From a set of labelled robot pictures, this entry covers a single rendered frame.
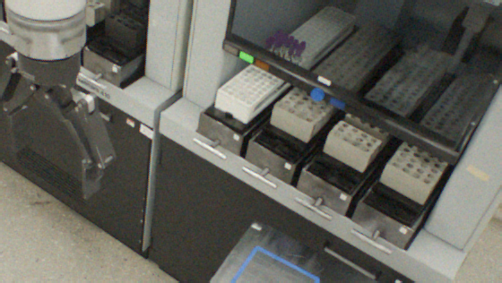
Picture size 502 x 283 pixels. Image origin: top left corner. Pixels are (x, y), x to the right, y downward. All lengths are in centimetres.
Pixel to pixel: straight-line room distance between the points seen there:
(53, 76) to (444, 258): 109
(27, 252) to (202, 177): 82
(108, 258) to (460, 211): 125
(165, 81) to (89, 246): 79
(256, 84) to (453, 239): 61
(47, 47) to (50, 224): 173
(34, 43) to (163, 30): 102
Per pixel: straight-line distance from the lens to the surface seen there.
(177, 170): 186
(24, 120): 97
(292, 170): 161
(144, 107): 181
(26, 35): 77
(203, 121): 169
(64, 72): 81
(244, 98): 166
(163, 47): 180
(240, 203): 178
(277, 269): 135
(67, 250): 238
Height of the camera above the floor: 186
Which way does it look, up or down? 44 degrees down
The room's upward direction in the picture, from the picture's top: 10 degrees clockwise
